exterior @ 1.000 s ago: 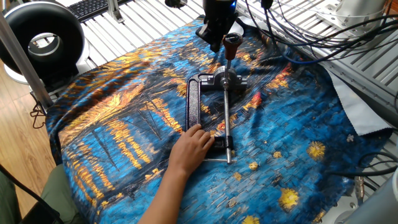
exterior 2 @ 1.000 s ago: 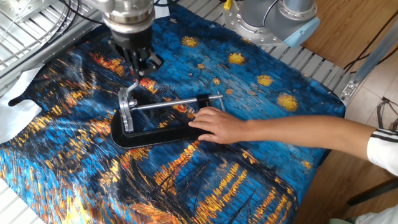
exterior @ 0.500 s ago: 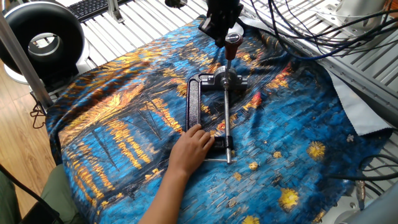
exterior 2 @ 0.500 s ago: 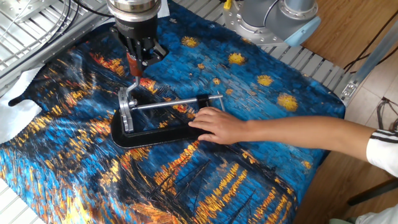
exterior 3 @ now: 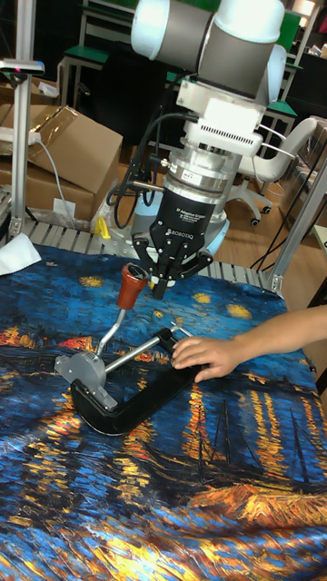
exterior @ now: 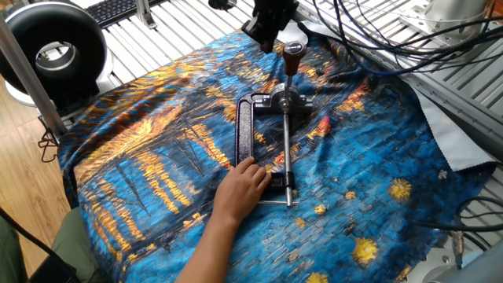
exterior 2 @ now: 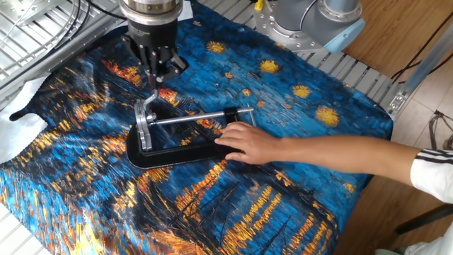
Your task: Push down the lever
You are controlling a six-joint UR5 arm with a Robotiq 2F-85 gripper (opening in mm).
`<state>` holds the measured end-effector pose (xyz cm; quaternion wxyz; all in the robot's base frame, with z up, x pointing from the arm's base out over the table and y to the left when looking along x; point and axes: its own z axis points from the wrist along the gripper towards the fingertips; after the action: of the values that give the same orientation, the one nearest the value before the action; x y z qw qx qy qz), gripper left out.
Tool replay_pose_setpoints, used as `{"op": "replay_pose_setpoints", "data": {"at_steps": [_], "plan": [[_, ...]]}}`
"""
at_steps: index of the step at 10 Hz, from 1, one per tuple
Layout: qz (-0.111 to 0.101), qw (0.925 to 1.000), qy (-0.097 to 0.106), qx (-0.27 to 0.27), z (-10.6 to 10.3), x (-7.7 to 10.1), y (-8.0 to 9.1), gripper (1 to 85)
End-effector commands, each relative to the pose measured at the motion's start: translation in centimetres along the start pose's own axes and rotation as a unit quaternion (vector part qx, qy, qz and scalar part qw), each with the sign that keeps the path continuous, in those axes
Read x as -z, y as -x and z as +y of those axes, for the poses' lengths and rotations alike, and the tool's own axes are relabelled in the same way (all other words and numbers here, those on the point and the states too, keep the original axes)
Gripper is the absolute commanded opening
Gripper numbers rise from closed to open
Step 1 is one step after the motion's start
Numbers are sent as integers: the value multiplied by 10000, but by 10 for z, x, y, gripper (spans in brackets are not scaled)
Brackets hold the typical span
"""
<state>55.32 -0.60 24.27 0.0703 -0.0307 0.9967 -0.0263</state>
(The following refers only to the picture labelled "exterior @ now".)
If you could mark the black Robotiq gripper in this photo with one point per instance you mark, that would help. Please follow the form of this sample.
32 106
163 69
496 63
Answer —
277 12

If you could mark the metal lever with brown knob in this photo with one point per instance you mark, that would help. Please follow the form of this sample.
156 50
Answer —
294 59

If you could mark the grey lever base housing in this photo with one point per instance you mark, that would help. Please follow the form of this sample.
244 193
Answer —
271 98

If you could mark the black C-clamp with steel screw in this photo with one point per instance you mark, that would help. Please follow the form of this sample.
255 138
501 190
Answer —
244 129

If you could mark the person's right forearm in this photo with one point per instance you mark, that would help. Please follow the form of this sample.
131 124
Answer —
208 255

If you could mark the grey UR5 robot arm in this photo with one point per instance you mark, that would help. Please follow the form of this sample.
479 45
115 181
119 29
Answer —
479 267

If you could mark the person's right hand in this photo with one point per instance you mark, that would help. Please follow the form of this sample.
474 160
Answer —
239 192

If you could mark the black round knob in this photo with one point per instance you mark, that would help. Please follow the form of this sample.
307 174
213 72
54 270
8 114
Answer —
222 4

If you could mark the black keyboard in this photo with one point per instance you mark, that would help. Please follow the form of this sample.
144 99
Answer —
114 9

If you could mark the blue starry night painted cloth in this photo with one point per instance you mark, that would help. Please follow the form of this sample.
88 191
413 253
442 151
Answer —
353 157

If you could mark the olive green trousers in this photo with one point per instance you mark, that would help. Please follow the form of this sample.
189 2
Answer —
74 243

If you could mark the short aluminium post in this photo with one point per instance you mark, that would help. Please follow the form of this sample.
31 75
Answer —
144 13

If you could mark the white cylindrical pedestal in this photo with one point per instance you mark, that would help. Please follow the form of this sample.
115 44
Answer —
452 12

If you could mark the aluminium frame beam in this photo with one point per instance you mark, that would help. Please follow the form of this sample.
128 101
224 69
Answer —
31 82

